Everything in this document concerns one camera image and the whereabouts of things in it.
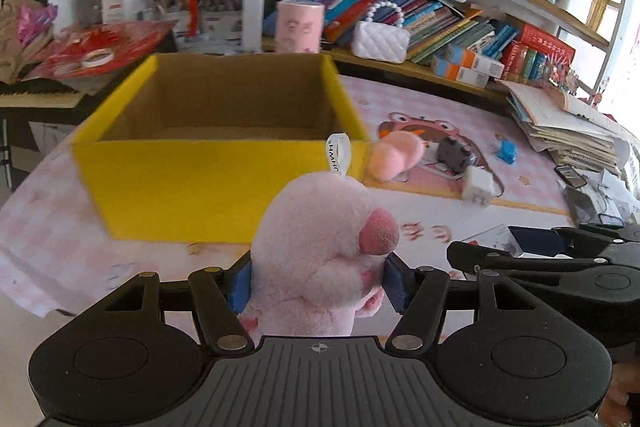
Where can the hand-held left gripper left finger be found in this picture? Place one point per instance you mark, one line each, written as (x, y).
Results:
(242, 282)

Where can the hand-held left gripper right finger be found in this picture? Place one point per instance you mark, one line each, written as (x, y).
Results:
(398, 287)

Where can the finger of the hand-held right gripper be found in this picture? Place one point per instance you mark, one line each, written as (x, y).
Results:
(500, 259)
(535, 242)

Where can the white charger block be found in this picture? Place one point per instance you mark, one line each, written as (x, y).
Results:
(477, 187)

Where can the pink plush toy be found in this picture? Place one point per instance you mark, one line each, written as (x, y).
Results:
(310, 227)

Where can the small blue block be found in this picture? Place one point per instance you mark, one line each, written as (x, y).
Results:
(507, 152)

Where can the yellow cardboard box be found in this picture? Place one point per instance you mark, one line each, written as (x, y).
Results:
(200, 187)

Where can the grey mouse toy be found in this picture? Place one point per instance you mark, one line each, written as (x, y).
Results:
(452, 154)

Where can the person's right hand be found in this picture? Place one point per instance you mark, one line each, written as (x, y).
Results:
(627, 387)

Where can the white leaflet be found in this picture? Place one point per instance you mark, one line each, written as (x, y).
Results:
(487, 239)

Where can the stack of papers and booklets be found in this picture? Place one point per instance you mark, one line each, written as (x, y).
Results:
(565, 122)

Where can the peach plush toy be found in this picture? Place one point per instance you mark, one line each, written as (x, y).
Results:
(395, 154)

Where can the orange and white box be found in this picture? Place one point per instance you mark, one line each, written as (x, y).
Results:
(475, 59)
(457, 72)

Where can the red thick book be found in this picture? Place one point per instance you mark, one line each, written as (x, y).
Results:
(545, 44)

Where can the pink printed table mat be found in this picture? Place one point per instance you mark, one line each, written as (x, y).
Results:
(50, 227)

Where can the row of colourful books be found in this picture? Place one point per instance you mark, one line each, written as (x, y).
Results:
(440, 22)

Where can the white quilted handbag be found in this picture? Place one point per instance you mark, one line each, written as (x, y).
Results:
(380, 39)

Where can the pink cylinder container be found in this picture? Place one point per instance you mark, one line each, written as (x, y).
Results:
(299, 27)

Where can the white tape roll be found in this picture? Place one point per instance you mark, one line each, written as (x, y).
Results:
(96, 58)

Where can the red figurine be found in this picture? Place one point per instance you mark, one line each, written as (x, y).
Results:
(191, 9)

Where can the black piano keyboard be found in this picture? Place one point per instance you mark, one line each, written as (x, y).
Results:
(35, 97)

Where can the white box with red label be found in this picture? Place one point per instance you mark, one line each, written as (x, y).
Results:
(112, 9)

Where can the brown paper bag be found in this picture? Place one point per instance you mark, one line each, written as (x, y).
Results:
(15, 42)

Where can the pink wrapper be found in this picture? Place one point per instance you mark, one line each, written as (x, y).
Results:
(35, 24)

